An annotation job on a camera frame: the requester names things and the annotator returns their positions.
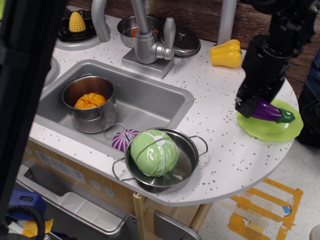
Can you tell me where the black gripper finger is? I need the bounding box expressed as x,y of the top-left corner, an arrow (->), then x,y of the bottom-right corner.
235,96 -> 260,118
260,77 -> 286,103

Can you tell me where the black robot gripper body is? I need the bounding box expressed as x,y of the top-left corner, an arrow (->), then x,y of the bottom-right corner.
237,34 -> 292,100

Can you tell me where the purple toy eggplant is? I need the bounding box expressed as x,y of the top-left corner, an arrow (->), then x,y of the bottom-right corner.
251,98 -> 296,124

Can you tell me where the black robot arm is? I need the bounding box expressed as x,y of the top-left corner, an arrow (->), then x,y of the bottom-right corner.
235,0 -> 320,122

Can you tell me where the light green plastic plate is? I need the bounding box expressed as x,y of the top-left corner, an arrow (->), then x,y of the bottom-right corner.
236,99 -> 304,142

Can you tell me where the yellow toy bell pepper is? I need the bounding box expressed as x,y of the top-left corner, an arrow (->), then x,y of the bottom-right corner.
209,39 -> 242,68

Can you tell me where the steel pot lid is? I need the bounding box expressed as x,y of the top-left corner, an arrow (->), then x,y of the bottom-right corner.
172,25 -> 201,57

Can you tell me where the silver toy faucet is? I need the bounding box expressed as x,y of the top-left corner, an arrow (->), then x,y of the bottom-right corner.
121,0 -> 176,79

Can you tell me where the grey toy sink basin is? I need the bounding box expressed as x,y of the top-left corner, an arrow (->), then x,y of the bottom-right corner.
33,59 -> 194,159

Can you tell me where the green toy cabbage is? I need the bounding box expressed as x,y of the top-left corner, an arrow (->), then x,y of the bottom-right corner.
130,129 -> 179,177

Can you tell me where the yellow tape on floor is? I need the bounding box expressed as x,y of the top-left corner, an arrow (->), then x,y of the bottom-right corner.
216,178 -> 304,240

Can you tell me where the purple white toy onion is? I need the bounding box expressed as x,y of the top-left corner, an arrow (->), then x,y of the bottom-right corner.
111,129 -> 140,152

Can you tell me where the tall steel pot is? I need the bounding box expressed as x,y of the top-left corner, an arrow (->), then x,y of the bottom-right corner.
62,74 -> 117,134

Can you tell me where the orange toy pumpkin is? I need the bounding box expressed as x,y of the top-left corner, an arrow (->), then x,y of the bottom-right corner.
74,92 -> 107,109

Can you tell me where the back right stove burner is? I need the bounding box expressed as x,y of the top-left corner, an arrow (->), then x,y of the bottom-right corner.
55,8 -> 101,51

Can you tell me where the stove burner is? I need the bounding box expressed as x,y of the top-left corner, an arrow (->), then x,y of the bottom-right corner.
55,8 -> 101,51
43,56 -> 60,88

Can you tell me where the grey curved arch pipe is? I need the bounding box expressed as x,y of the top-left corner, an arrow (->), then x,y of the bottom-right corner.
91,0 -> 111,43

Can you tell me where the yellow toy corn cob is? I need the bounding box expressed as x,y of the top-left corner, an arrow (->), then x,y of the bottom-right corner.
68,11 -> 87,33

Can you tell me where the front left stove burner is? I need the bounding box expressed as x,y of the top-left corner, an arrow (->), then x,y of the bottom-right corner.
43,56 -> 60,88

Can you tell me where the grey toy oven door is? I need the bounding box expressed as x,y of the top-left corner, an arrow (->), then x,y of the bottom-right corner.
15,163 -> 203,240

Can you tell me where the blue clamp tool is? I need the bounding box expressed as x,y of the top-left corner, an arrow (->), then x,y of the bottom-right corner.
6,189 -> 47,221

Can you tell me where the shallow steel pan with handles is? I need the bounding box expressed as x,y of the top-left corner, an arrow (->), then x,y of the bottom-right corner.
123,127 -> 201,194

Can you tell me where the black braided cable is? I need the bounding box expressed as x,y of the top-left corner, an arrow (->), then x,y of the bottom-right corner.
4,204 -> 46,237

